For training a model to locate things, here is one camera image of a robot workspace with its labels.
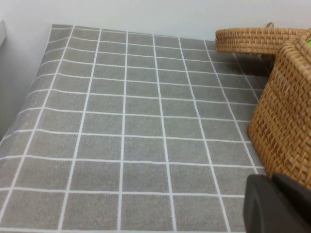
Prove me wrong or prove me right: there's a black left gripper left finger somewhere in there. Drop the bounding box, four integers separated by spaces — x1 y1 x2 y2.
243 174 311 233

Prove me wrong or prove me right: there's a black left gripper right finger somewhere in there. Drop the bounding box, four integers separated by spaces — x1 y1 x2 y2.
271 172 311 207

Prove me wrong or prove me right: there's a woven rattan basket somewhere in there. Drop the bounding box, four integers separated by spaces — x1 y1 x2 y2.
247 28 311 190

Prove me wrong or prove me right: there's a woven rattan basket lid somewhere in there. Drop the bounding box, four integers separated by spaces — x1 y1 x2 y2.
215 22 307 55

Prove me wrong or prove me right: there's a grey white-grid tablecloth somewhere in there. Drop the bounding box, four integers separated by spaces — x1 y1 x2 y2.
0 23 271 233

